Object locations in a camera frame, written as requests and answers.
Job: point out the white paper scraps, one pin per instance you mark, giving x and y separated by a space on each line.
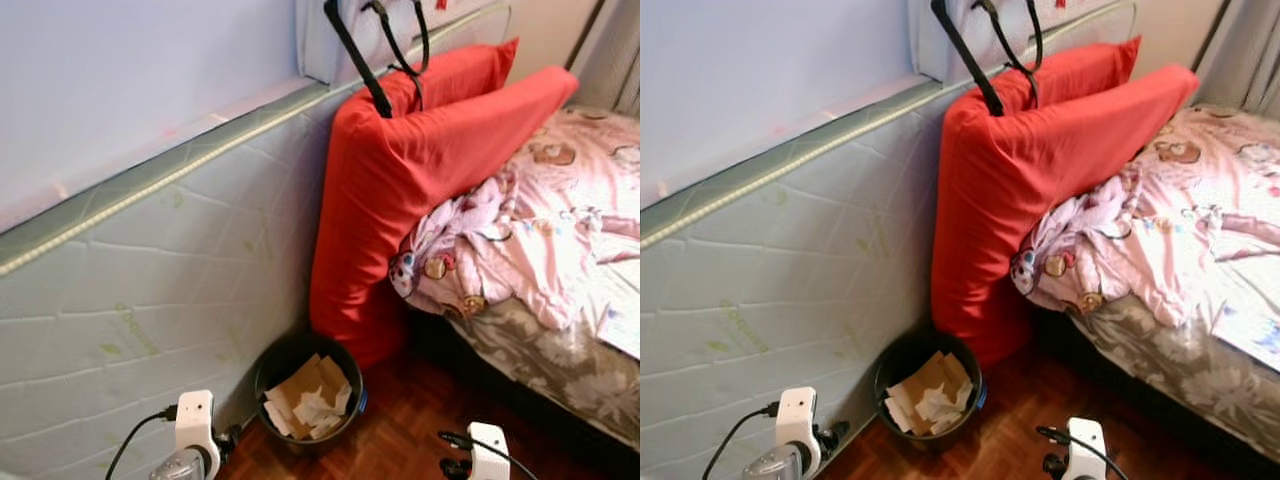
940 408
320 410

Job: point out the colourful comic book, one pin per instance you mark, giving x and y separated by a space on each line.
622 330
1250 335

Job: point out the pink cartoon print blanket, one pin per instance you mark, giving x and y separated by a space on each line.
1150 230
520 230

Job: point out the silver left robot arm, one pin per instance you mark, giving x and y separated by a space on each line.
180 468
775 468

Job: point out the brown cardboard pieces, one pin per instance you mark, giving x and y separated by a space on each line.
920 383
300 383

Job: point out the bed with grey floral sheet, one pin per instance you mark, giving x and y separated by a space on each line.
1170 370
560 370

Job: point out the white quilted upright mattress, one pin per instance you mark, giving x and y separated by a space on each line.
780 290
150 280

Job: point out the red fabric cushion slab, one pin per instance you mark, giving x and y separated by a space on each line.
470 70
1020 200
1090 68
400 200

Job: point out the grey striped curtain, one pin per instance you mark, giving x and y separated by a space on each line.
610 60
1245 55

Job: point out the translucent rounded panel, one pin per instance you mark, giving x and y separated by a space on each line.
1100 22
480 25

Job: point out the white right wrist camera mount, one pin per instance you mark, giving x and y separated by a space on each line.
488 450
1087 445

